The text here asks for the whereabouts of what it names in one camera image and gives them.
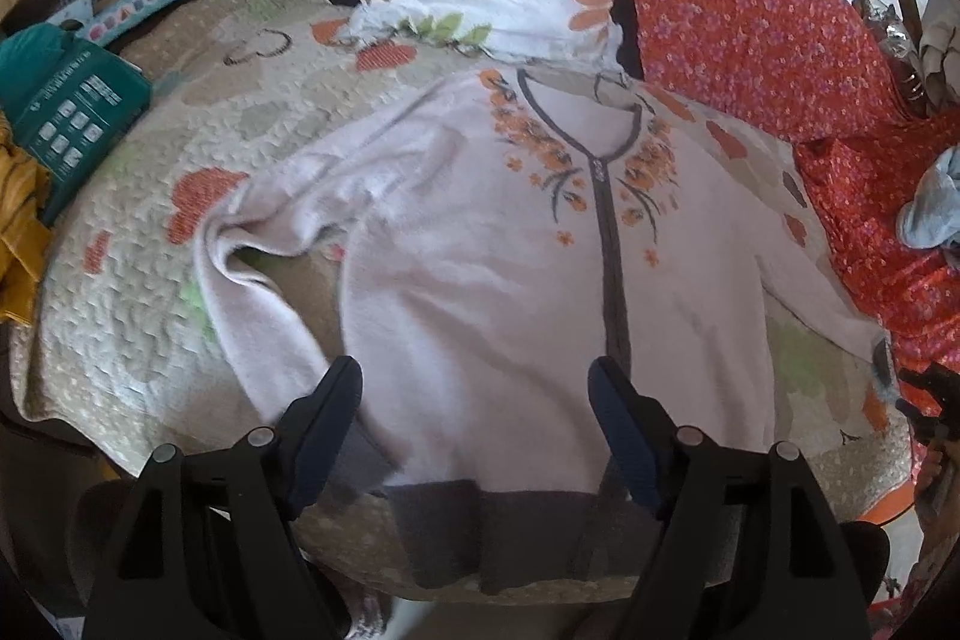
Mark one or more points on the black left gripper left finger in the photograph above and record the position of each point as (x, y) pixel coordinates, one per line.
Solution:
(203, 547)

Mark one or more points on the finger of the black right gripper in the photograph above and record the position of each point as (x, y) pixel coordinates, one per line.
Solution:
(941, 384)

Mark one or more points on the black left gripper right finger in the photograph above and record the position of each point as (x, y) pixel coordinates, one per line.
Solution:
(748, 546)

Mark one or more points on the pale pink floral cardigan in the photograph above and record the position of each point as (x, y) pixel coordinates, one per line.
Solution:
(500, 236)

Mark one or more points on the quilted patterned bedspread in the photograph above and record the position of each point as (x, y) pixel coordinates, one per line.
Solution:
(122, 350)

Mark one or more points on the light blue cloth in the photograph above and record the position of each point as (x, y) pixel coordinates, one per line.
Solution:
(932, 218)

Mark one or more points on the yellow striped garment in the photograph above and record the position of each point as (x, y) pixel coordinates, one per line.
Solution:
(24, 240)

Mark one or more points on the red floral blanket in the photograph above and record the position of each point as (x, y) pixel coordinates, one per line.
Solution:
(809, 73)

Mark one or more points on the teal packaged box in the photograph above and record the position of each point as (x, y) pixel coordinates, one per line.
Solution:
(69, 102)

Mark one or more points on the light blue patterned strip box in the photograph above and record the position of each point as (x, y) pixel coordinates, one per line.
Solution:
(121, 17)

